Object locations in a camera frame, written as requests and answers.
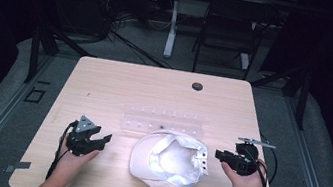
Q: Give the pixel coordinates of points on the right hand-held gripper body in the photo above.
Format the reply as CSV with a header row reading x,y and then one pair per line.
x,y
243,163

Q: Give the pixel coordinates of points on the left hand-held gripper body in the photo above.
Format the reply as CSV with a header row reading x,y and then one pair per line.
x,y
79,142

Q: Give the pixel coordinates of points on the white cap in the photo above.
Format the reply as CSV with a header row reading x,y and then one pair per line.
x,y
170,165

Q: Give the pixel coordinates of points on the person's left hand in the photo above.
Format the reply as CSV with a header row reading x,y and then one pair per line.
x,y
70,162

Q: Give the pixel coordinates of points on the grey tape strip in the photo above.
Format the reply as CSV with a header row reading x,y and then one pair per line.
x,y
18,166

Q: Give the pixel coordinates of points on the black table grommet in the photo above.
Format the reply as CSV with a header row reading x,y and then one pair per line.
x,y
197,86

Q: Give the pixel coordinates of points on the black metal stand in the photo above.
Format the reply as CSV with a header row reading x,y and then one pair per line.
x,y
303,95
35,52

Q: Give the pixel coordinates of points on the black chair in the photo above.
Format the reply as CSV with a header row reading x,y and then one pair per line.
x,y
231,33

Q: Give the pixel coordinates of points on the white desk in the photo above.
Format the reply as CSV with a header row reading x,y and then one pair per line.
x,y
171,33

